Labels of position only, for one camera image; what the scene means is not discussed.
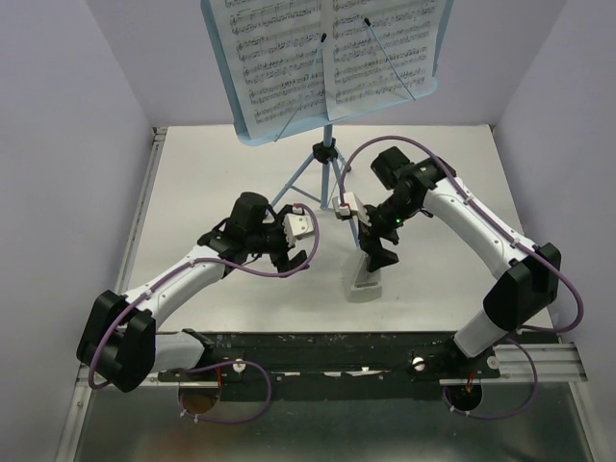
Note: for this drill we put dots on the sheet music page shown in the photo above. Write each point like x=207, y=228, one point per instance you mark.
x=269, y=55
x=378, y=53

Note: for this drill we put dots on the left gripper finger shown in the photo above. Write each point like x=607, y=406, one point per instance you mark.
x=280, y=260
x=299, y=261

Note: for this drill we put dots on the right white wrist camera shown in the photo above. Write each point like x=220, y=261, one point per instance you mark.
x=348, y=206

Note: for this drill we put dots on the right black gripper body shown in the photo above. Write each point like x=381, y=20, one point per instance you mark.
x=384, y=218

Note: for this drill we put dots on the light blue music stand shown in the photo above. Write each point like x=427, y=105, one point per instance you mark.
x=326, y=152

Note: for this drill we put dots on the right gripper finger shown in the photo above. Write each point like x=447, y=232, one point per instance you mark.
x=365, y=242
x=379, y=258

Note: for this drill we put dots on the grey metronome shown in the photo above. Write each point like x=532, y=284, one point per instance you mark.
x=360, y=285

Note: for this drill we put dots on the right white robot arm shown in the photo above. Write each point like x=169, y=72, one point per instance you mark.
x=524, y=272

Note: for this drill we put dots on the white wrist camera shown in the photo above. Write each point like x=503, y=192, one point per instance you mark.
x=297, y=225
x=348, y=206

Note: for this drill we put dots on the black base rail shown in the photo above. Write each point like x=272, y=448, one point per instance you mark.
x=332, y=366

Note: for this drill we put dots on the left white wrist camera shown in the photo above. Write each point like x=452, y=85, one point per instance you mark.
x=297, y=225

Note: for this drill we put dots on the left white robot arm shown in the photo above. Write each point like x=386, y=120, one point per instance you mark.
x=121, y=344

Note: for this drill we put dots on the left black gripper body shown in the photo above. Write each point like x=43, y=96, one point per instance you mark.
x=273, y=239

